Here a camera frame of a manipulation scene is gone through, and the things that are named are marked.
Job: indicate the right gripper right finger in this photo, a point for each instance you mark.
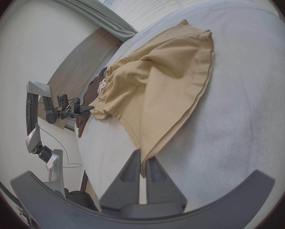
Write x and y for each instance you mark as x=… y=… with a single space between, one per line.
x=164 y=192

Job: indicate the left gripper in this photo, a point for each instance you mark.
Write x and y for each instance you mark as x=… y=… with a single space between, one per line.
x=73 y=112

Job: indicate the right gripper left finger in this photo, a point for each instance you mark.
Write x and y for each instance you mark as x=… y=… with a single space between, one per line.
x=123 y=192

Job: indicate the tan shorts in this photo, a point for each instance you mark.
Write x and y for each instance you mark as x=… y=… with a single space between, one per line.
x=161 y=80

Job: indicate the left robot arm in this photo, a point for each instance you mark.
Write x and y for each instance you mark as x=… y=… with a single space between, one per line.
x=37 y=87

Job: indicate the bed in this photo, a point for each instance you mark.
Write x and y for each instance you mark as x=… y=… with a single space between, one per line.
x=228 y=92

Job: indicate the brown shorts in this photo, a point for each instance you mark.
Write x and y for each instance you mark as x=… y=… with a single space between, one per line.
x=87 y=96

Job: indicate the black garment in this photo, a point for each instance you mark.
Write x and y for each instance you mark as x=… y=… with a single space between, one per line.
x=102 y=71

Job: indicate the grey-green curtain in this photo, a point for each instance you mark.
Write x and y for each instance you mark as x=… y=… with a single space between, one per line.
x=89 y=11

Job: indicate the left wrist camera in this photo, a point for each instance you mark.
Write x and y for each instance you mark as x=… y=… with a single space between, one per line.
x=76 y=101

